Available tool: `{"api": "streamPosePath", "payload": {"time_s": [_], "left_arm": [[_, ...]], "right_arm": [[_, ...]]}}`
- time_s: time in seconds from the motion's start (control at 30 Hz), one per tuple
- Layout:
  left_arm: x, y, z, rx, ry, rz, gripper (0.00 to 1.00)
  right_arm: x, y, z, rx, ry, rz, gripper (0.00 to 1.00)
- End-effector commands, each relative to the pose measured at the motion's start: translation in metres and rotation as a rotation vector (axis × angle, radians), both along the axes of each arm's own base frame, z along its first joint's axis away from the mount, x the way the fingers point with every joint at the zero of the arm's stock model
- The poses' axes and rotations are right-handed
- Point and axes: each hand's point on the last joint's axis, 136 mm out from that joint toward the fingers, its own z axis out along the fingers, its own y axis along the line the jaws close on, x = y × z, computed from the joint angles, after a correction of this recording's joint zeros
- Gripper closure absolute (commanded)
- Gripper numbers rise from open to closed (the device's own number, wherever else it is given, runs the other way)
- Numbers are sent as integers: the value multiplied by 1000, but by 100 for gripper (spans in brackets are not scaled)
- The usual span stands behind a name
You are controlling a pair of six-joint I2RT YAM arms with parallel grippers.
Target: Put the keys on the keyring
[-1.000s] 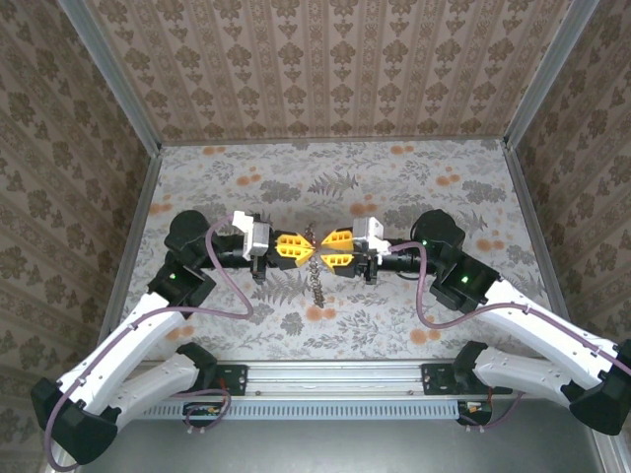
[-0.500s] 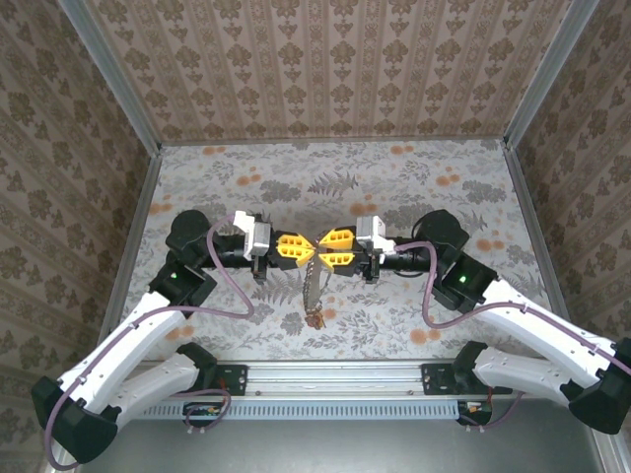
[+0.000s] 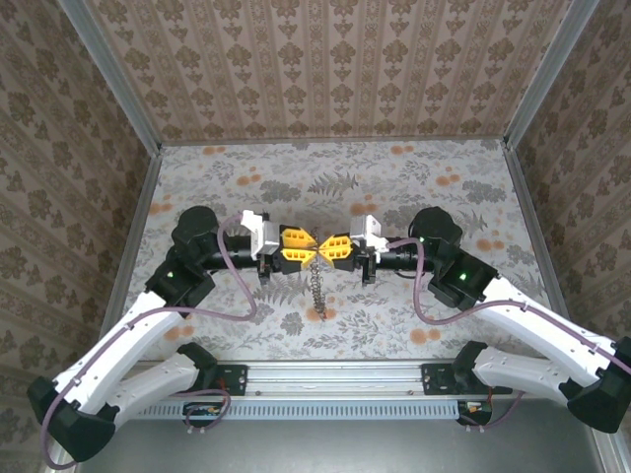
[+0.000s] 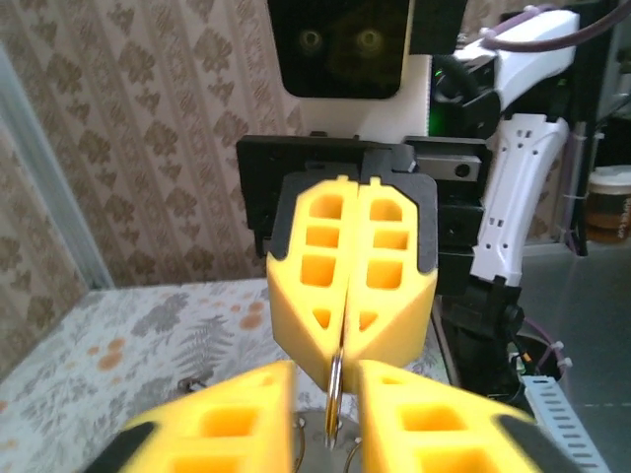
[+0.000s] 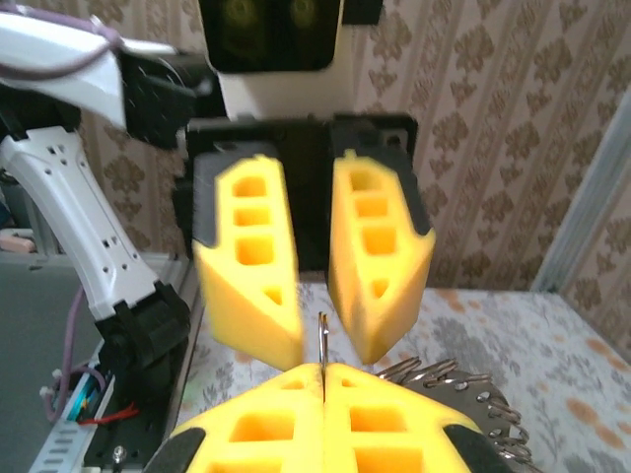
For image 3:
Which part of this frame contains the large metal keyring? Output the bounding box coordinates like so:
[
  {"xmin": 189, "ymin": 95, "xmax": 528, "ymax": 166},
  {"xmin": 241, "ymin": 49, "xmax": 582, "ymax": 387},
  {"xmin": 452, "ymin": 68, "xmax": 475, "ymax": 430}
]
[{"xmin": 309, "ymin": 224, "xmax": 330, "ymax": 322}]

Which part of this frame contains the floral tablecloth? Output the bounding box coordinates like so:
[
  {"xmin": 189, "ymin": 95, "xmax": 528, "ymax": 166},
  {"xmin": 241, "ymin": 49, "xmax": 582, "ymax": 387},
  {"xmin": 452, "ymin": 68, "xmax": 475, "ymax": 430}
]
[{"xmin": 101, "ymin": 139, "xmax": 578, "ymax": 364}]

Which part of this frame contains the black base electronics box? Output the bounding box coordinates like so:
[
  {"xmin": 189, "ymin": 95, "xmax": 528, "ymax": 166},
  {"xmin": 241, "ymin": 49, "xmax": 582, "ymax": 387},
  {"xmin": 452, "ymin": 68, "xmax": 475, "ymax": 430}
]
[
  {"xmin": 182, "ymin": 401, "xmax": 224, "ymax": 426},
  {"xmin": 456, "ymin": 400, "xmax": 494, "ymax": 425}
]

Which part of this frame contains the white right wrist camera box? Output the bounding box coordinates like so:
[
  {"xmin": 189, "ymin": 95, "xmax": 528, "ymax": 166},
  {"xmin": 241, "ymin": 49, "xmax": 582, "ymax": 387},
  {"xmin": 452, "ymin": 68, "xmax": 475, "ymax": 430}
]
[{"xmin": 348, "ymin": 214, "xmax": 389, "ymax": 251}]

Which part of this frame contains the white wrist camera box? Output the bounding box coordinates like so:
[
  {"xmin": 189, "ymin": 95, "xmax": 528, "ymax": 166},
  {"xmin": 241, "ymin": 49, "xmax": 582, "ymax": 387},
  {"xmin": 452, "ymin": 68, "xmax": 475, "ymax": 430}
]
[
  {"xmin": 240, "ymin": 209, "xmax": 282, "ymax": 262},
  {"xmin": 348, "ymin": 214, "xmax": 389, "ymax": 251}
]

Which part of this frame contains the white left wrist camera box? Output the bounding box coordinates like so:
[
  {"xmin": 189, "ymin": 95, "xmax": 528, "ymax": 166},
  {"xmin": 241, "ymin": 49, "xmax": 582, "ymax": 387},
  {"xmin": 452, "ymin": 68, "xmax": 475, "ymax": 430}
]
[{"xmin": 240, "ymin": 209, "xmax": 282, "ymax": 262}]

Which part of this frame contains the aluminium side rail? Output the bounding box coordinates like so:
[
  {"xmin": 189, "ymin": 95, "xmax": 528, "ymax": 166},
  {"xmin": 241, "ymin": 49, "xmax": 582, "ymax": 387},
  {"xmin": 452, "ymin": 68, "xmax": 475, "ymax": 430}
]
[
  {"xmin": 98, "ymin": 147, "xmax": 164, "ymax": 346},
  {"xmin": 502, "ymin": 142, "xmax": 568, "ymax": 316}
]

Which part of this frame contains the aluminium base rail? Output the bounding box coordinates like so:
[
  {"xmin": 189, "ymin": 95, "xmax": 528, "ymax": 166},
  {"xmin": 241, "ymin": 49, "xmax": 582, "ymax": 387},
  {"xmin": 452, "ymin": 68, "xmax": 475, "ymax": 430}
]
[{"xmin": 216, "ymin": 361, "xmax": 426, "ymax": 398}]

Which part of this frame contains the black mount plate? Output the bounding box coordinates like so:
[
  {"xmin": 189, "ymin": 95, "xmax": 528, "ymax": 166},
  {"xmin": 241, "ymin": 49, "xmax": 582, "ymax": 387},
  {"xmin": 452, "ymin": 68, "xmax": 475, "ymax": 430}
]
[
  {"xmin": 212, "ymin": 363, "xmax": 248, "ymax": 397},
  {"xmin": 421, "ymin": 363, "xmax": 457, "ymax": 397}
]

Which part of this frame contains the grey slotted cable duct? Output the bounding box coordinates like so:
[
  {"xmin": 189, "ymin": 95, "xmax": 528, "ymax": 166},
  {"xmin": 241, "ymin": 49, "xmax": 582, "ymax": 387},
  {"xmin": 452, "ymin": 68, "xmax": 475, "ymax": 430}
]
[{"xmin": 117, "ymin": 397, "xmax": 467, "ymax": 422}]

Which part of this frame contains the aluminium frame post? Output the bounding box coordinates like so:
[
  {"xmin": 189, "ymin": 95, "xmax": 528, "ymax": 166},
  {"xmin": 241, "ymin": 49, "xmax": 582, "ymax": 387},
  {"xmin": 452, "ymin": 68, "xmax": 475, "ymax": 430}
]
[
  {"xmin": 502, "ymin": 0, "xmax": 601, "ymax": 152},
  {"xmin": 57, "ymin": 0, "xmax": 164, "ymax": 158}
]

